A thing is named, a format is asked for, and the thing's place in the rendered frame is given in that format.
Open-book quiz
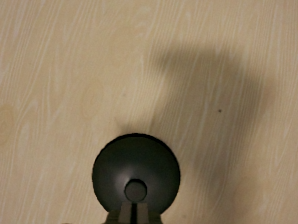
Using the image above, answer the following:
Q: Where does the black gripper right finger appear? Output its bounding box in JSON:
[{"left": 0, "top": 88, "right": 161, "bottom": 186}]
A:
[{"left": 134, "top": 203, "right": 163, "bottom": 224}]

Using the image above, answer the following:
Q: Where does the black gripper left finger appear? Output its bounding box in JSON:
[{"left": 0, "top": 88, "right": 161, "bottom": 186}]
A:
[{"left": 102, "top": 202, "right": 134, "bottom": 224}]

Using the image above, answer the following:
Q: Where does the black bell dome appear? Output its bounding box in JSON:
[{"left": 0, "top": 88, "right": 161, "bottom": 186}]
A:
[{"left": 92, "top": 133, "right": 181, "bottom": 214}]

